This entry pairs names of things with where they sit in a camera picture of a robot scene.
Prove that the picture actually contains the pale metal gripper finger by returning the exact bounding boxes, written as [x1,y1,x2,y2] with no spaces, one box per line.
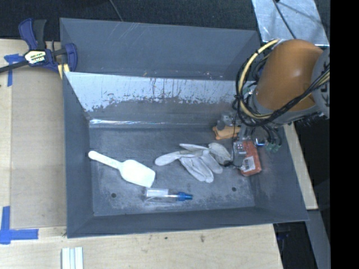
[233,141,248,168]

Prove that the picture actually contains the orange-red flat packet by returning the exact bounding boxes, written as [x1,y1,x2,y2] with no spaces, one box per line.
[240,141,263,177]

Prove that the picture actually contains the orange and grey tool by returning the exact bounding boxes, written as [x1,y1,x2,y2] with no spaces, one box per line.
[212,112,242,141]

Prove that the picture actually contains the white work glove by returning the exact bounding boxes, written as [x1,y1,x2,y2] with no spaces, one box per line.
[154,142,233,184]

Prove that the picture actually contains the grey metal bin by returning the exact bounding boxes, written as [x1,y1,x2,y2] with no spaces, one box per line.
[59,17,310,239]

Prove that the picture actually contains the clear bottle with blue cap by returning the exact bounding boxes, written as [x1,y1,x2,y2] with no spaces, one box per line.
[143,187,194,205]

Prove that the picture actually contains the white plastic scoop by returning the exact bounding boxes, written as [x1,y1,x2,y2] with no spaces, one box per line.
[88,150,157,189]

